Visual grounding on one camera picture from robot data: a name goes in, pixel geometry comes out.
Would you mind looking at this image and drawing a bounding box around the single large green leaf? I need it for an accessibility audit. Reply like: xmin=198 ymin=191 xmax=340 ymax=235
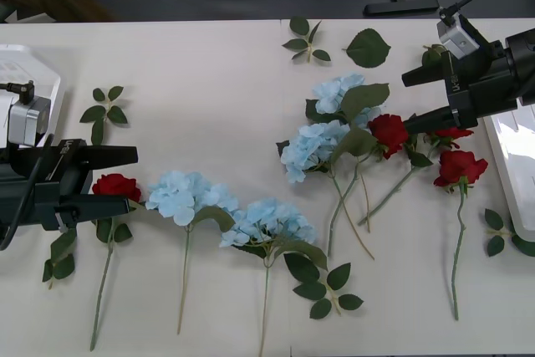
xmin=342 ymin=28 xmax=393 ymax=69

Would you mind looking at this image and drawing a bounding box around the pale blue flower green stem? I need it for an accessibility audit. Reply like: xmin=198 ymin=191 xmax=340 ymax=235
xmin=218 ymin=199 xmax=329 ymax=357
xmin=275 ymin=120 xmax=380 ymax=261
xmin=145 ymin=170 xmax=240 ymax=335
xmin=304 ymin=73 xmax=392 ymax=233

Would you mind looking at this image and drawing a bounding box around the shallow white box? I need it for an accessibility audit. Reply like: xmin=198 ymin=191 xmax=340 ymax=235
xmin=483 ymin=102 xmax=535 ymax=242
xmin=0 ymin=43 xmax=69 ymax=150

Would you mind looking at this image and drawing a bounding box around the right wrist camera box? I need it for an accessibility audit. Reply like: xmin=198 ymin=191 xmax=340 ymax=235
xmin=436 ymin=13 xmax=491 ymax=59

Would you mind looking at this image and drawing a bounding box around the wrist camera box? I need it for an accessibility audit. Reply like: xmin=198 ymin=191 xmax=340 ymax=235
xmin=8 ymin=95 xmax=52 ymax=147
xmin=436 ymin=13 xmax=491 ymax=59

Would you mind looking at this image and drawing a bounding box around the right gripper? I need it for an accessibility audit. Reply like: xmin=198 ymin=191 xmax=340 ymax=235
xmin=401 ymin=38 xmax=520 ymax=137

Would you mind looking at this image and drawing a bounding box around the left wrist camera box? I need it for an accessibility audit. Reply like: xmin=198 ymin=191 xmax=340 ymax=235
xmin=8 ymin=95 xmax=52 ymax=147

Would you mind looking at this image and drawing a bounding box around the small loose green leaf twig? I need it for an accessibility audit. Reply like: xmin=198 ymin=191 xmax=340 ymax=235
xmin=420 ymin=43 xmax=449 ymax=68

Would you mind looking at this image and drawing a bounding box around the left wrist camera black cable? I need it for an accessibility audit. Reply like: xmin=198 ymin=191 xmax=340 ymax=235
xmin=0 ymin=133 xmax=56 ymax=252

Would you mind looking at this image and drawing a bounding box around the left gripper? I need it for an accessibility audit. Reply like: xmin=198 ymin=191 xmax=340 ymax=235
xmin=0 ymin=138 xmax=140 ymax=232

